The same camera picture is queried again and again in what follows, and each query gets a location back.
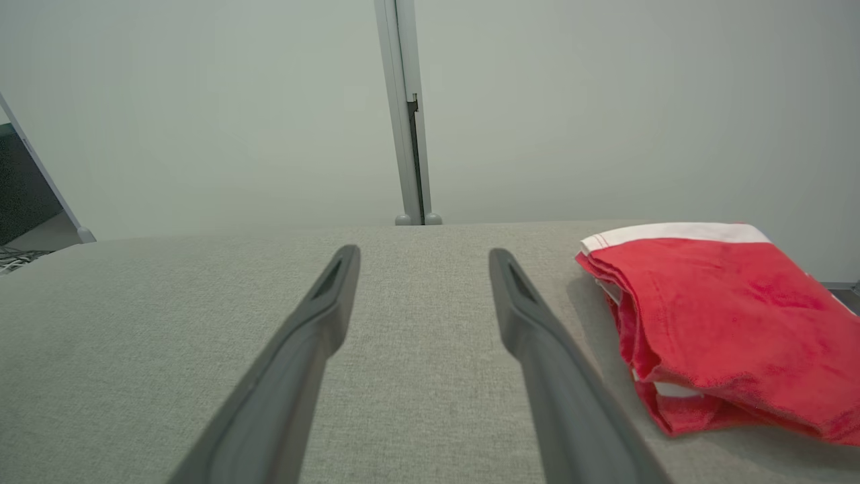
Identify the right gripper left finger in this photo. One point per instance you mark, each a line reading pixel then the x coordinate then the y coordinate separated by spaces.
pixel 289 403

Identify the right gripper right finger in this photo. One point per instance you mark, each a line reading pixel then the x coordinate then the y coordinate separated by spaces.
pixel 571 430

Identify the red jersey with striped trim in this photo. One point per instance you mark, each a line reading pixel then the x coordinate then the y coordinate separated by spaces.
pixel 725 323

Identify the dark panel with white frame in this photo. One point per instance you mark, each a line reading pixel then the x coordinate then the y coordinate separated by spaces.
pixel 20 181

